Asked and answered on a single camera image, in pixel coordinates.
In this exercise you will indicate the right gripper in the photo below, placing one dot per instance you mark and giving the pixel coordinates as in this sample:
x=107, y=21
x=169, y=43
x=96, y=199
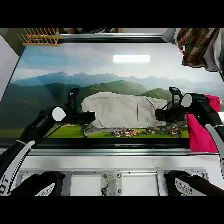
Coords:
x=168, y=115

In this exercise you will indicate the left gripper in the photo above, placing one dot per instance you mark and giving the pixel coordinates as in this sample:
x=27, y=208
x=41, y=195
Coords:
x=81, y=117

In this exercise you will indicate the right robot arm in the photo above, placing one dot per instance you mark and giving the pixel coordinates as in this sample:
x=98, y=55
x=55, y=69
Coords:
x=203, y=111

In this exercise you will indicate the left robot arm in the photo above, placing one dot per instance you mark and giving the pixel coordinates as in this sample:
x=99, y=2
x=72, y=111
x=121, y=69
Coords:
x=31, y=131

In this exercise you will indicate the grey garment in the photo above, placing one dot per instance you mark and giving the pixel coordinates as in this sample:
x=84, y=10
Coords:
x=116, y=110

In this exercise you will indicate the pink garment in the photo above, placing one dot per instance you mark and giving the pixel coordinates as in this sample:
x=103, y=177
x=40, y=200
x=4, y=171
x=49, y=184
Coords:
x=200, y=133

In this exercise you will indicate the checked shirt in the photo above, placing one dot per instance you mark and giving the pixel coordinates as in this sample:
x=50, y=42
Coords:
x=195, y=46

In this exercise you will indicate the white garment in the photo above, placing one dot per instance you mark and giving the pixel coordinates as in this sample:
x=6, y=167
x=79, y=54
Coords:
x=217, y=53

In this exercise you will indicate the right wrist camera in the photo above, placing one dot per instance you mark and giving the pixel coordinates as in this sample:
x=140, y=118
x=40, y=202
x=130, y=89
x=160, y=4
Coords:
x=174, y=95

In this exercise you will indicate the silver frame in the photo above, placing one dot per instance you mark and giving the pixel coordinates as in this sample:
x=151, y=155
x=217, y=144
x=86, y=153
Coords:
x=113, y=160

